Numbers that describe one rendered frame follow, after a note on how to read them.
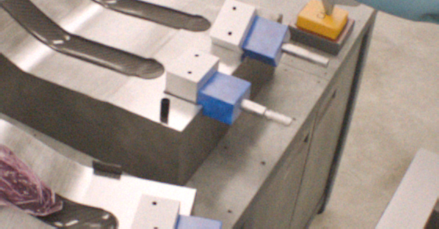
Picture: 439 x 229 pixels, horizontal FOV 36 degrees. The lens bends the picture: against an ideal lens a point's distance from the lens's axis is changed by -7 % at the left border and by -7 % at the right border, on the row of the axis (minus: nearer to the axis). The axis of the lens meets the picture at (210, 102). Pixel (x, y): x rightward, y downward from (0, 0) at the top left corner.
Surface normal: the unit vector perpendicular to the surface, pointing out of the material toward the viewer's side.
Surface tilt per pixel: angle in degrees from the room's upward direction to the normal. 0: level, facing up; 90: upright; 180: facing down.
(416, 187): 0
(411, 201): 0
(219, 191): 0
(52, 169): 26
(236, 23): 37
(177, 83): 90
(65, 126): 90
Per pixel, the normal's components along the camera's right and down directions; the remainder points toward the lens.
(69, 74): 0.03, -0.80
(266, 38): -0.20, -0.31
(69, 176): 0.40, -0.68
